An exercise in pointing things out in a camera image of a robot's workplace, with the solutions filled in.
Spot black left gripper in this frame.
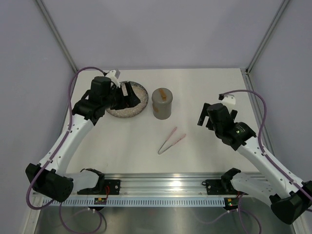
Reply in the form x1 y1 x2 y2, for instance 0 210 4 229
102 82 140 110

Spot grey lid with orange strap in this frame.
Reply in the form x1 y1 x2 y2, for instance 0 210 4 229
152 88 173 106

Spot grey cylindrical lunch box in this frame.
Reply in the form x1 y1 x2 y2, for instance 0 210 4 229
152 103 172 120

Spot pink handled metal tongs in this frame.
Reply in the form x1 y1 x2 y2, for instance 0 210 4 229
157 127 186 155

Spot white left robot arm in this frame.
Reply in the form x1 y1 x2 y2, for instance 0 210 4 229
26 77 140 202

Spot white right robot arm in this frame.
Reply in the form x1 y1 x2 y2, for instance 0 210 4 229
197 103 312 225

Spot grey speckled plate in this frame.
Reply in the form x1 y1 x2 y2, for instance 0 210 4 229
106 81 149 118

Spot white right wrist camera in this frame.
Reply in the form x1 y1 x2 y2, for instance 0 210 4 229
218 94 236 106

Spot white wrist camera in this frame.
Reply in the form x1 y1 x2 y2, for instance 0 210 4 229
104 69 120 88
218 94 236 106

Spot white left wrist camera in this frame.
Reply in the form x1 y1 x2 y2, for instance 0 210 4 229
104 69 120 88

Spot aluminium front rail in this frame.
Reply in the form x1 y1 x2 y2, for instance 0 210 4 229
33 172 269 197

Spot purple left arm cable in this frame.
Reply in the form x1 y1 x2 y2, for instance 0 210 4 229
26 66 108 231

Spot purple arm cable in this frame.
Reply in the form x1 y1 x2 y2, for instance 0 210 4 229
195 89 312 234
26 66 108 231

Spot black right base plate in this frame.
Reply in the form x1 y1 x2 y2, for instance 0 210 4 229
201 179 240 195

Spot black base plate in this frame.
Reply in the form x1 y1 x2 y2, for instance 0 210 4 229
201 179 240 195
77 179 121 195

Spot white perforated cable duct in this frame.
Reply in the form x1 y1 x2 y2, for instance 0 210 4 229
62 196 225 207

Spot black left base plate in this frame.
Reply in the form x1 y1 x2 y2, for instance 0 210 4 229
77 179 121 195

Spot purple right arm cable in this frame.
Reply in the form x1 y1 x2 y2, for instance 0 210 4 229
195 89 312 234

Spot left aluminium frame post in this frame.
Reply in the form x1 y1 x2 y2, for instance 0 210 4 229
34 0 78 73

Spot aluminium frame post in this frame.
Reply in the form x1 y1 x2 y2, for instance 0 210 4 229
245 0 292 75
34 0 78 73

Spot right aluminium frame post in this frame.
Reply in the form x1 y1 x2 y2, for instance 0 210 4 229
245 0 292 75

